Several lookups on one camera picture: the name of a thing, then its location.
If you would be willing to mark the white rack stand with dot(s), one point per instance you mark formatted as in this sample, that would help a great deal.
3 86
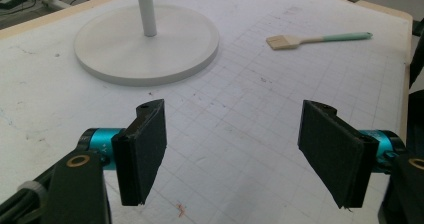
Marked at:
133 54

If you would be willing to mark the white foam mat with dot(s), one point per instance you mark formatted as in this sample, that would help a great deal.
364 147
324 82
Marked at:
233 117

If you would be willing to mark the black metal frame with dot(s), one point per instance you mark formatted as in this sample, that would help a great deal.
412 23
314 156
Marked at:
418 60

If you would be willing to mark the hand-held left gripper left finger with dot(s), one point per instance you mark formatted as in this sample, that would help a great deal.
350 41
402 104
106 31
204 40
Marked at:
143 157

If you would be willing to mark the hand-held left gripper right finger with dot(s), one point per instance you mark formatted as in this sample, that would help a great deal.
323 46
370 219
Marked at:
333 157

